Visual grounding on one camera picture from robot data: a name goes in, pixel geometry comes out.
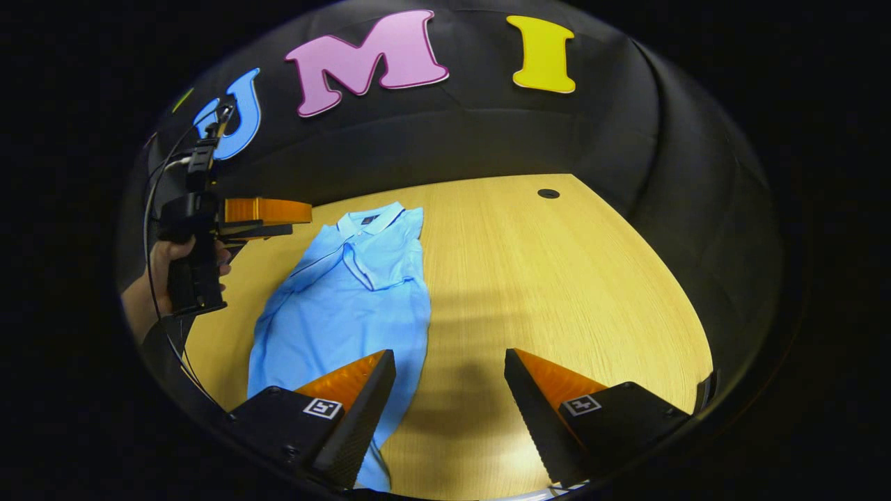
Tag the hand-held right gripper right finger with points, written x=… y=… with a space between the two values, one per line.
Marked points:
x=536 y=424

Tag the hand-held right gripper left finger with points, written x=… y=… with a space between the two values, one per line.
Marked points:
x=362 y=424

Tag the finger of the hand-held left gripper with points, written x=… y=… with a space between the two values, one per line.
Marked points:
x=268 y=210
x=257 y=230

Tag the light blue T-shirt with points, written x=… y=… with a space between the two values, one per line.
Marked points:
x=348 y=313

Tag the black backdrop cloth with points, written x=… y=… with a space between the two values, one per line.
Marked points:
x=487 y=132

